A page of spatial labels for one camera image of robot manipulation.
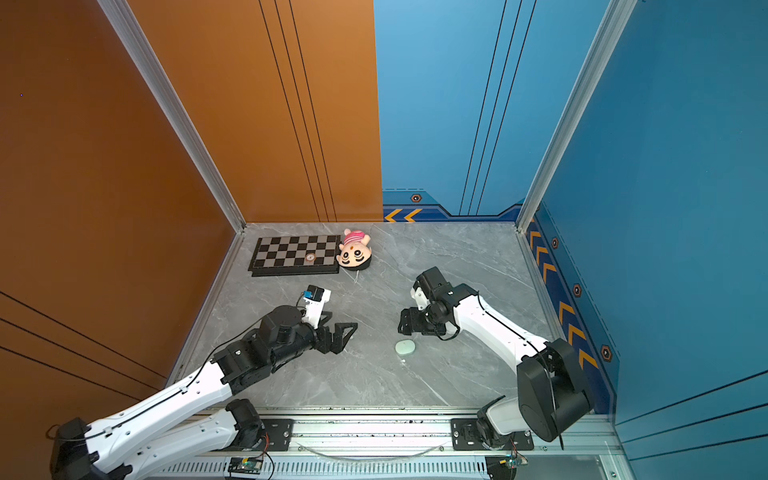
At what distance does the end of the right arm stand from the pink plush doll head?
31 cm

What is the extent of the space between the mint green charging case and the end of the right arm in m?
0.11

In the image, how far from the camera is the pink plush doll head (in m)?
1.02

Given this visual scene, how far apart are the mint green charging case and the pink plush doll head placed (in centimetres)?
30

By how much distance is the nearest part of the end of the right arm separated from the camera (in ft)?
2.39
